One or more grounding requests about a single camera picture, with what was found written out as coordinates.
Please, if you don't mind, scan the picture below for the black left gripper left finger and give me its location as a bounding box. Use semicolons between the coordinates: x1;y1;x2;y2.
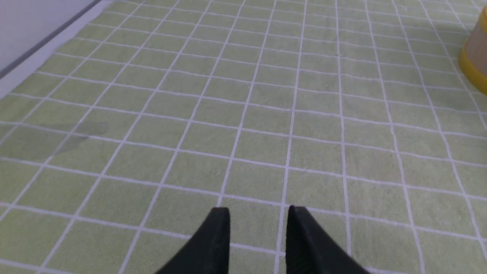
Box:
156;207;230;274

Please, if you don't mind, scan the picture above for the green checked tablecloth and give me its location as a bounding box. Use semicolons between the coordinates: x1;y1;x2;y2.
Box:
0;0;486;274

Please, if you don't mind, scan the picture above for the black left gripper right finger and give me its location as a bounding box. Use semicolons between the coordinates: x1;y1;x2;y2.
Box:
286;205;368;274

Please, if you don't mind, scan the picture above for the bamboo steamer basket yellow rim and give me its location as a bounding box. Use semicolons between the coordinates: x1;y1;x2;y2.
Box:
458;6;487;95

